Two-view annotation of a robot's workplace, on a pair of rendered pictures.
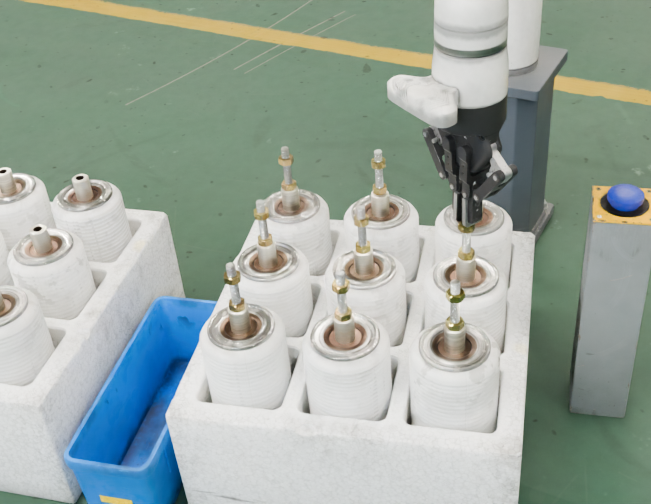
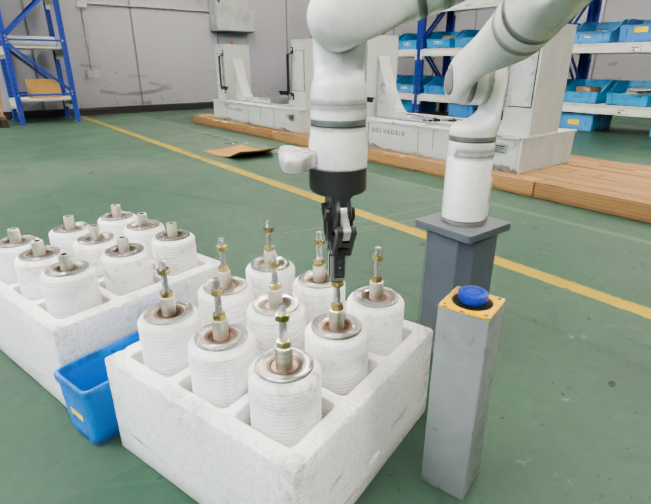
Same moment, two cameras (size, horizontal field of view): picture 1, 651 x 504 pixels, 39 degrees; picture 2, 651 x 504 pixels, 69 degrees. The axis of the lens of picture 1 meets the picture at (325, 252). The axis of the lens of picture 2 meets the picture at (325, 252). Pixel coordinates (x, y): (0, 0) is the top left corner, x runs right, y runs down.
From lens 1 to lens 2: 54 cm
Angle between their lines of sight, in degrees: 23
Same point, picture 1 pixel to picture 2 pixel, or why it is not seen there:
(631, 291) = (467, 379)
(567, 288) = not seen: hidden behind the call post
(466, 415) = (273, 424)
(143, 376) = not seen: hidden behind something
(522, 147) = (460, 279)
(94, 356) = (122, 322)
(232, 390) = (146, 354)
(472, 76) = (325, 143)
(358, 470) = (197, 444)
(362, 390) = (213, 378)
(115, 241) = (179, 266)
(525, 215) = not seen: hidden behind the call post
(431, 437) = (242, 432)
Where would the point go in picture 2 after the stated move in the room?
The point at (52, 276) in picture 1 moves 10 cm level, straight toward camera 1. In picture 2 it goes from (116, 265) to (93, 287)
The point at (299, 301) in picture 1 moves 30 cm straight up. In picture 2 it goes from (233, 317) to (218, 137)
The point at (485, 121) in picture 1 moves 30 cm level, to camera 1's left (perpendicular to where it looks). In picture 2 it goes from (335, 184) to (138, 167)
